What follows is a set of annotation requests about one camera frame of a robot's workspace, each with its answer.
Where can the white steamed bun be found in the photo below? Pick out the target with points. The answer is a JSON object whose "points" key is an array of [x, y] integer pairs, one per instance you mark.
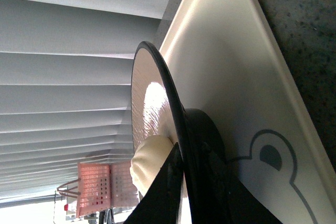
{"points": [[148, 160]]}

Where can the cream bear-print tray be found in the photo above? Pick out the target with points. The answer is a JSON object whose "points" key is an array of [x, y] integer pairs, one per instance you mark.
{"points": [[225, 61]]}

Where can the pink perforated plastic basket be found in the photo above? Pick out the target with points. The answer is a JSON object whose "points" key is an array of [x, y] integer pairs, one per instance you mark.
{"points": [[100, 187]]}

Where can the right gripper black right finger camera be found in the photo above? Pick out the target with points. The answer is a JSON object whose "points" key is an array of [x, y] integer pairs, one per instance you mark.
{"points": [[215, 194]]}

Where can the grey pleated curtain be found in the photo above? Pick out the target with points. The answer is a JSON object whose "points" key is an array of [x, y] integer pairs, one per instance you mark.
{"points": [[65, 87]]}

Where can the beige plate with black rim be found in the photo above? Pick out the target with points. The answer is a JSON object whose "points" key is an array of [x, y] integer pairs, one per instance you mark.
{"points": [[156, 110]]}

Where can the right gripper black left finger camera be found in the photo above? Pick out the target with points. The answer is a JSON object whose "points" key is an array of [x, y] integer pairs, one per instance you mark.
{"points": [[161, 204]]}

